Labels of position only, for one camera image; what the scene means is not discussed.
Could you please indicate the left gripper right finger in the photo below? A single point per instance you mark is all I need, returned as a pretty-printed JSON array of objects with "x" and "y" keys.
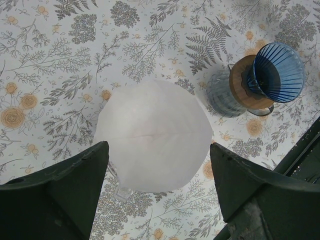
[{"x": 259, "y": 204}]

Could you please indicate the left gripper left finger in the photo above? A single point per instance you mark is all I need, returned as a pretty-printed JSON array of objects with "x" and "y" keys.
[{"x": 56, "y": 203}]

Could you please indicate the clear glass pitcher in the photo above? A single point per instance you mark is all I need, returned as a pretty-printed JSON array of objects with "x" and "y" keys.
[{"x": 221, "y": 99}]

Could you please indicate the white paper coffee filter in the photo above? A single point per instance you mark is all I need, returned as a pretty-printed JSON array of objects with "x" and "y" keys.
[{"x": 158, "y": 135}]

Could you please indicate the blue glass dripper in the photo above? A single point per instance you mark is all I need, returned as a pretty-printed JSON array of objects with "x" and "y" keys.
[{"x": 277, "y": 73}]

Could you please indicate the floral patterned table mat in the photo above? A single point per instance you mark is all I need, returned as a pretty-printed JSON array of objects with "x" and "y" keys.
[{"x": 62, "y": 60}]

